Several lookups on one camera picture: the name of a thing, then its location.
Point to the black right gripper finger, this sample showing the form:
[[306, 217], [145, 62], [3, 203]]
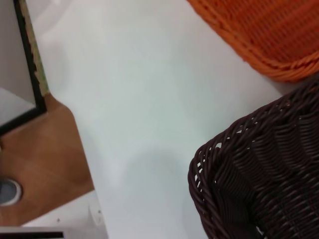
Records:
[[235, 214]]

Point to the dark brown woven plastic basket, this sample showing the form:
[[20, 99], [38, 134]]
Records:
[[286, 161]]

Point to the orange woven plastic basket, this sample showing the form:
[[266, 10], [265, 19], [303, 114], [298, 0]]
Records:
[[261, 30]]

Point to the black flat bar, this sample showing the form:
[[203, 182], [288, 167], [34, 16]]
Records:
[[30, 235]]

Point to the round silver floor fitting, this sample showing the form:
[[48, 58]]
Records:
[[8, 191]]

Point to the black framed white panel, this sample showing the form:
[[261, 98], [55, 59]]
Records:
[[12, 49]]

